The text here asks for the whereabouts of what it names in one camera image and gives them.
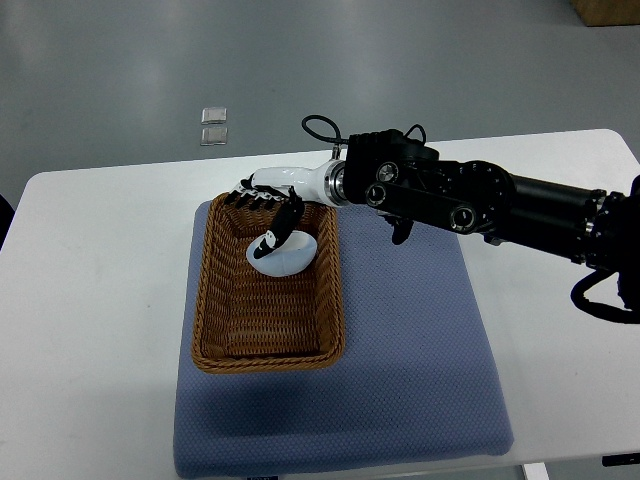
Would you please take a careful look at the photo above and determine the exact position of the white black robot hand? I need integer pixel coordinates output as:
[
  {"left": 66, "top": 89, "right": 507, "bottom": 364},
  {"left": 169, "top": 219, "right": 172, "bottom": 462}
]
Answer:
[{"left": 224, "top": 165, "right": 345, "bottom": 259}]

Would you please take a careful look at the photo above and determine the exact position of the light blue egg toy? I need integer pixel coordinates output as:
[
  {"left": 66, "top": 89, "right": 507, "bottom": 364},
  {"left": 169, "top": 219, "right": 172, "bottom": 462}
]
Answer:
[{"left": 245, "top": 230, "right": 317, "bottom": 277}]

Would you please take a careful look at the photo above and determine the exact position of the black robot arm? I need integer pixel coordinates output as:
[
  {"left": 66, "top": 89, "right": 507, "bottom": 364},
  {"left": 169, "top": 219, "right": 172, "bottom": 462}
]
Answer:
[{"left": 226, "top": 125, "right": 639, "bottom": 324}]

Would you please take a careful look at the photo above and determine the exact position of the brown wicker basket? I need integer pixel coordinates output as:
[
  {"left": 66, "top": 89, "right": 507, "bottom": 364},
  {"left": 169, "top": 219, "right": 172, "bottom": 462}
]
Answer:
[{"left": 191, "top": 194, "right": 346, "bottom": 374}]

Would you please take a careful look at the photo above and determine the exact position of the lower silver floor plate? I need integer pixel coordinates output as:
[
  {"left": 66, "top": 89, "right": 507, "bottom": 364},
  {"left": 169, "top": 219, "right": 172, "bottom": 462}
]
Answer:
[{"left": 200, "top": 126, "right": 228, "bottom": 146}]

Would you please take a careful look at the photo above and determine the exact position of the silver floor plate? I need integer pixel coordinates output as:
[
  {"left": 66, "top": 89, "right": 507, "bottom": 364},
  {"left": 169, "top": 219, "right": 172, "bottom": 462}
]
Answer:
[
  {"left": 201, "top": 107, "right": 227, "bottom": 125},
  {"left": 200, "top": 126, "right": 228, "bottom": 146}
]

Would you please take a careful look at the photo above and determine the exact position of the upper silver floor plate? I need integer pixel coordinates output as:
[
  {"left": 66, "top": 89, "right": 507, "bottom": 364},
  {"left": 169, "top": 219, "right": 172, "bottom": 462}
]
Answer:
[{"left": 201, "top": 107, "right": 227, "bottom": 125}]

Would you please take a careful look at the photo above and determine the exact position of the blue cushion mat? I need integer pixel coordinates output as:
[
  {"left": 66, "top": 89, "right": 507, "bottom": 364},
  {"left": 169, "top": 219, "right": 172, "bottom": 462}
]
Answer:
[{"left": 174, "top": 204, "right": 513, "bottom": 478}]

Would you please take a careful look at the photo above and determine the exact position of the black object at left edge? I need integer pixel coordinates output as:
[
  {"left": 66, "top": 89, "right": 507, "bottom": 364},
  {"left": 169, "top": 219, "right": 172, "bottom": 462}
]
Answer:
[{"left": 0, "top": 195, "right": 15, "bottom": 247}]

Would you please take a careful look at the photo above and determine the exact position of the brown cardboard box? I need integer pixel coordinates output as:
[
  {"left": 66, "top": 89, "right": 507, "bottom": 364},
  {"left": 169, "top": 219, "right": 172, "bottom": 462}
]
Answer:
[{"left": 570, "top": 0, "right": 639, "bottom": 27}]

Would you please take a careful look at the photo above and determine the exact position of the black table bracket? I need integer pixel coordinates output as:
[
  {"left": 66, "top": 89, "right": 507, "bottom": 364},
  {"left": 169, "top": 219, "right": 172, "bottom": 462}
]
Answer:
[{"left": 602, "top": 452, "right": 640, "bottom": 468}]

